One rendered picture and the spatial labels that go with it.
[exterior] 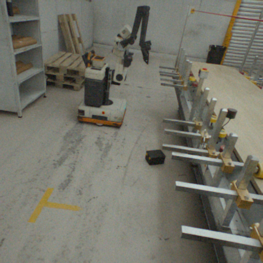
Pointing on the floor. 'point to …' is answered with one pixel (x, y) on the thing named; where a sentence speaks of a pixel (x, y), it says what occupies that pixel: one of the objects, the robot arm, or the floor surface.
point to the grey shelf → (5, 25)
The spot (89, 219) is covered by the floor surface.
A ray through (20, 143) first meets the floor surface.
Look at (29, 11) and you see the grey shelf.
